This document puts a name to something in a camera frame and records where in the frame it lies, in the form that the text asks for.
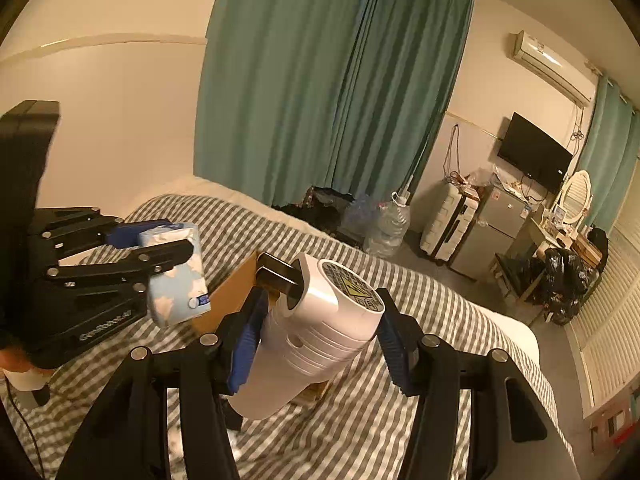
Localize hanging wall cables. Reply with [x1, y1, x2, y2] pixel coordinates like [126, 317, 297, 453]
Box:
[444, 121, 465, 182]

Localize white suitcase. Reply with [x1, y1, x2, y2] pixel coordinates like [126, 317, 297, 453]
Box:
[419, 180, 482, 264]

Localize blue cloud-print tissue pack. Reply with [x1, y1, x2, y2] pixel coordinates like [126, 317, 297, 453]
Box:
[137, 224, 213, 327]

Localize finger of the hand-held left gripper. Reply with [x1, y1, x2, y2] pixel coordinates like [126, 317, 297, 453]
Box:
[29, 206, 172, 263]
[46, 239, 197, 293]

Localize white oval mirror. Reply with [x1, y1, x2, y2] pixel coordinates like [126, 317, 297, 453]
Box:
[555, 170, 592, 227]

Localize black trash bags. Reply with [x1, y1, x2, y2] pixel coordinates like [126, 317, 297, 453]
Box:
[541, 246, 602, 327]

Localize crumpled clear plastic bottles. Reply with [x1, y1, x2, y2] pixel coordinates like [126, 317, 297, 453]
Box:
[342, 192, 385, 233]

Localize black chair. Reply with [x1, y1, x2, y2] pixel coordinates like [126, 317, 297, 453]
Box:
[491, 251, 547, 307]

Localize brown cardboard box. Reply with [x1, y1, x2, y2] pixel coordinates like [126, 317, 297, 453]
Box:
[191, 250, 332, 407]

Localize green curtain with dark folds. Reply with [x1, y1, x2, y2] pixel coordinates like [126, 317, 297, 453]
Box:
[327, 0, 476, 206]

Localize grey mini fridge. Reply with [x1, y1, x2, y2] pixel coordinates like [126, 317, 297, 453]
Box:
[449, 184, 535, 281]

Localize white slatted shutters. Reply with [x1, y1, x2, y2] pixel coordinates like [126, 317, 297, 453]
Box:
[570, 217, 640, 418]

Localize bed with grey checked blanket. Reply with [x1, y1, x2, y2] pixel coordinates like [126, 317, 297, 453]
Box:
[0, 175, 576, 480]

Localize white dressing table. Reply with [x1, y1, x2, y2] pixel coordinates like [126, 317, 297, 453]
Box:
[505, 207, 598, 281]

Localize narrow green curtain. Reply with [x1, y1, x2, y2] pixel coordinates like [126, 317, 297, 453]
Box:
[575, 74, 640, 241]

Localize black flat television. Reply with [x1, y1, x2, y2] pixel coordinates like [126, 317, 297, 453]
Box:
[496, 112, 575, 196]

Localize white air conditioner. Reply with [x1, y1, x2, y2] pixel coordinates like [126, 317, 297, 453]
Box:
[509, 30, 599, 107]

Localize black cable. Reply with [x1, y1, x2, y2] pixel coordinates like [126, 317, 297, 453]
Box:
[0, 377, 48, 480]

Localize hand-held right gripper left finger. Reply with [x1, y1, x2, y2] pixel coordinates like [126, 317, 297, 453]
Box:
[55, 287, 271, 480]

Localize white cylindrical plug-in device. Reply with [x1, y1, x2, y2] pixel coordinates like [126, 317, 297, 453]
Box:
[227, 251, 386, 420]

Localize large clear water bottle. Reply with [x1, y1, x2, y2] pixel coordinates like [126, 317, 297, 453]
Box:
[362, 191, 412, 257]

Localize wide green curtain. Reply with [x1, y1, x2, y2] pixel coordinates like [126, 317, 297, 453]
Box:
[194, 0, 375, 207]

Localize black open bag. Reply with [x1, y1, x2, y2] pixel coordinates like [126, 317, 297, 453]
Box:
[272, 185, 367, 242]

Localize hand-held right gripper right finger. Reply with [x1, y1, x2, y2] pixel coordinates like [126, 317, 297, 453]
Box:
[375, 287, 576, 480]

